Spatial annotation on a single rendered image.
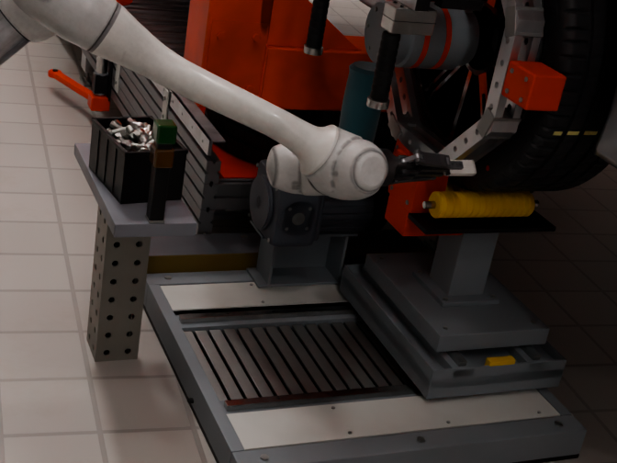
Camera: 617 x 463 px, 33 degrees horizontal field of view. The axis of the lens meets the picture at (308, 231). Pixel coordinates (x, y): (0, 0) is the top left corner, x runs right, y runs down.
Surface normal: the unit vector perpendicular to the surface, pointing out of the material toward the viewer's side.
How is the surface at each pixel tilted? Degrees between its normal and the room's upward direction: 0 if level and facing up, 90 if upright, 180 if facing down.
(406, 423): 0
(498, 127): 90
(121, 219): 0
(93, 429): 0
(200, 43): 90
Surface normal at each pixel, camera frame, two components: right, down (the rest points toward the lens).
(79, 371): 0.16, -0.90
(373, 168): 0.51, 0.16
